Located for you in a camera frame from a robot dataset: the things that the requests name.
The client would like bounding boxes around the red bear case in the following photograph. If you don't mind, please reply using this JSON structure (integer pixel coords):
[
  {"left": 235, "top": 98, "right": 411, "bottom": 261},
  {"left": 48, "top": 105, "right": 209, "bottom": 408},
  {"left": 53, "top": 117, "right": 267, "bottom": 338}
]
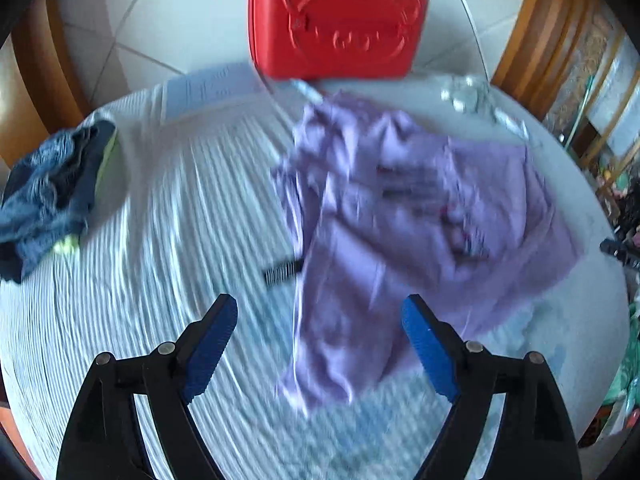
[{"left": 248, "top": 0, "right": 430, "bottom": 81}]

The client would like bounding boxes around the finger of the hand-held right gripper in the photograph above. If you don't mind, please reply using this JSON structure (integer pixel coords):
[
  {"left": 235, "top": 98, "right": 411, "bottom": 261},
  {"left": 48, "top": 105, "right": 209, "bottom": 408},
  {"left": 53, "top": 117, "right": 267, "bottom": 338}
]
[{"left": 600, "top": 239, "right": 640, "bottom": 267}]

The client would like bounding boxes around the white cord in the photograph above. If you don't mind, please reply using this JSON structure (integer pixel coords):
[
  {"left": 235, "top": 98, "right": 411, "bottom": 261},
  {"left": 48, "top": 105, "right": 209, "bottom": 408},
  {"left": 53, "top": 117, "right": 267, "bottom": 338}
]
[{"left": 290, "top": 79, "right": 323, "bottom": 106}]

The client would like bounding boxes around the black comb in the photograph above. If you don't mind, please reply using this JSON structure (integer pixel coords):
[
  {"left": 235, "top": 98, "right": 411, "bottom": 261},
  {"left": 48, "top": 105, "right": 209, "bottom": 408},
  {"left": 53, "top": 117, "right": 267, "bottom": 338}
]
[{"left": 263, "top": 259, "right": 304, "bottom": 288}]

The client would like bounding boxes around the purple shirt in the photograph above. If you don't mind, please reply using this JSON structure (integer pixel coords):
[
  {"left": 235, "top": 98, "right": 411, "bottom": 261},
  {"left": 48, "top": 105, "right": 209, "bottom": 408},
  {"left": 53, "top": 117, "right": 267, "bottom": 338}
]
[{"left": 270, "top": 91, "right": 586, "bottom": 416}]

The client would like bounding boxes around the white tube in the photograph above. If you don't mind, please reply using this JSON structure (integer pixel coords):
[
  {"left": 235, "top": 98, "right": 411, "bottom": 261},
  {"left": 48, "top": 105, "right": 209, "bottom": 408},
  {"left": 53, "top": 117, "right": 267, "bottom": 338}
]
[{"left": 490, "top": 107, "right": 531, "bottom": 141}]

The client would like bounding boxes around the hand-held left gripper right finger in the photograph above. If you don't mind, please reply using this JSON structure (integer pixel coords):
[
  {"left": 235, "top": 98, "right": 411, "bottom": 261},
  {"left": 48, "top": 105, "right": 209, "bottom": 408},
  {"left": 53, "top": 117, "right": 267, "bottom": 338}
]
[{"left": 401, "top": 294, "right": 583, "bottom": 480}]

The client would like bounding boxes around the light blue paper sheet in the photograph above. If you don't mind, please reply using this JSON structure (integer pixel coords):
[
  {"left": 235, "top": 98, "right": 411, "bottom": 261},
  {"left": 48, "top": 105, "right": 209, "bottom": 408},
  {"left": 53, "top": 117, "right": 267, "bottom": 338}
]
[{"left": 162, "top": 64, "right": 273, "bottom": 113}]

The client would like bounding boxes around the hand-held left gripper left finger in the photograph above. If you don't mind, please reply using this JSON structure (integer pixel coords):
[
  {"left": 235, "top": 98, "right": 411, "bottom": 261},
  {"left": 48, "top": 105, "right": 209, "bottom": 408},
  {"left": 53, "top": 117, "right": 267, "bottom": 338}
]
[{"left": 56, "top": 294, "right": 238, "bottom": 480}]

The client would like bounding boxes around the blue denim garment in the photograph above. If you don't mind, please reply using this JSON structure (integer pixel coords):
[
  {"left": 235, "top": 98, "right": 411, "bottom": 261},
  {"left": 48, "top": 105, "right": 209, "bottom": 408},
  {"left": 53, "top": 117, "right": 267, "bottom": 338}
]
[{"left": 0, "top": 120, "right": 118, "bottom": 283}]

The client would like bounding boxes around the white padded headboard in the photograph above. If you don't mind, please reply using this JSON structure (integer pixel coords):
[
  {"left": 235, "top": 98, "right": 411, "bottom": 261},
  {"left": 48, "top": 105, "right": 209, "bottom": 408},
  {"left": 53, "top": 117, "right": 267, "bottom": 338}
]
[{"left": 55, "top": 0, "right": 536, "bottom": 106}]

